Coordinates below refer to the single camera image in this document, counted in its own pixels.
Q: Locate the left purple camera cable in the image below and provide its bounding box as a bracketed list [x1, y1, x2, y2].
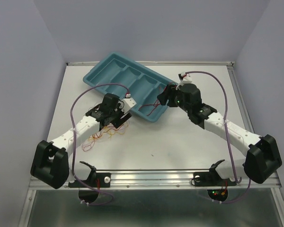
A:
[70, 83, 132, 206]

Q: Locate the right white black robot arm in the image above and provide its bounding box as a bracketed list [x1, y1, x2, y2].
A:
[157, 84, 282, 184]

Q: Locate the teal plastic compartment tray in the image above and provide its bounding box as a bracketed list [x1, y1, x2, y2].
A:
[83, 52, 173, 122]

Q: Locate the aluminium front mounting rail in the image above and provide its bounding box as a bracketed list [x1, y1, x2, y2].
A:
[29, 169, 282, 190]

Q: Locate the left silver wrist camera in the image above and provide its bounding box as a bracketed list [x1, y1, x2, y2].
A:
[121, 98, 136, 113]

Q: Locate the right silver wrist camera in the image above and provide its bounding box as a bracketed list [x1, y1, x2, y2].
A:
[176, 72, 192, 90]

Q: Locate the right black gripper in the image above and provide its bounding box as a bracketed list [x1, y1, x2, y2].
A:
[157, 84, 191, 114]

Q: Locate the separated red wire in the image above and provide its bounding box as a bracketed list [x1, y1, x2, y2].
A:
[139, 81, 178, 117]

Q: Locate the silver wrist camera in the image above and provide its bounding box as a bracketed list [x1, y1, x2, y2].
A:
[176, 72, 192, 90]
[121, 98, 136, 113]

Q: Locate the aluminium table edge frame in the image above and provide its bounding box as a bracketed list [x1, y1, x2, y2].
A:
[65, 61, 261, 152]

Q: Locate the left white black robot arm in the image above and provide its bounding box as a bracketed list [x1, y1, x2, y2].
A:
[30, 93, 136, 189]

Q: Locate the red yellow wire bundle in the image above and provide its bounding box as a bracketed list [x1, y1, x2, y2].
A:
[81, 118, 131, 152]

